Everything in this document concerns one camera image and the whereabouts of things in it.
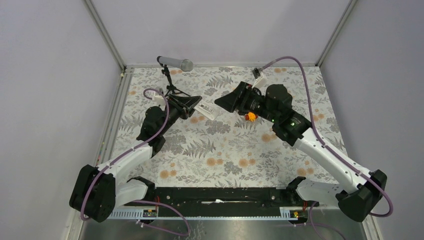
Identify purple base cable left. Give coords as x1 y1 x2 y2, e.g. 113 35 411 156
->
129 198 192 237

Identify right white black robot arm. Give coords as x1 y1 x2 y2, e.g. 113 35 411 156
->
214 82 388 222

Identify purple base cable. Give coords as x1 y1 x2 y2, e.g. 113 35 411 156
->
291 202 349 240
129 198 192 237

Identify black mini tripod stand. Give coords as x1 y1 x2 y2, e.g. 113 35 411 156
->
161 65 190 97

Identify yellow toy brick car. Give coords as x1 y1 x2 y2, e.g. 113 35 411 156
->
244 112 259 122

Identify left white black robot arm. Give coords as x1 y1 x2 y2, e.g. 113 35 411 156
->
69 94 202 223

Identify white remote control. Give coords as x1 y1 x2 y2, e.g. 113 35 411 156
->
194 100 219 121

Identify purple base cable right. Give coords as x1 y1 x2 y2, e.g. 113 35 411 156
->
291 202 349 240

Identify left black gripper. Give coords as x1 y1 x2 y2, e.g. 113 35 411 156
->
158 94 202 136

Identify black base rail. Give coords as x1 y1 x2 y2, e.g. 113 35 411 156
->
143 187 313 219

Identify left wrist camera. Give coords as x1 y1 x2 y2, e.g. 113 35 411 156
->
152 89 166 106

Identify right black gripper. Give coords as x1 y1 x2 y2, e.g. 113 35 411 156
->
213 81 278 124

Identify grey microphone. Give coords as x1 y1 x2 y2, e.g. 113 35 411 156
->
156 56 194 72

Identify floral patterned table mat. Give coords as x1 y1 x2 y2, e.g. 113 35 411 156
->
112 66 346 188

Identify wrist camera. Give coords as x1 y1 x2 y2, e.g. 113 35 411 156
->
152 89 166 106
251 68 267 89

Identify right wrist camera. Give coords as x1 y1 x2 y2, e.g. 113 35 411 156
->
251 68 267 89

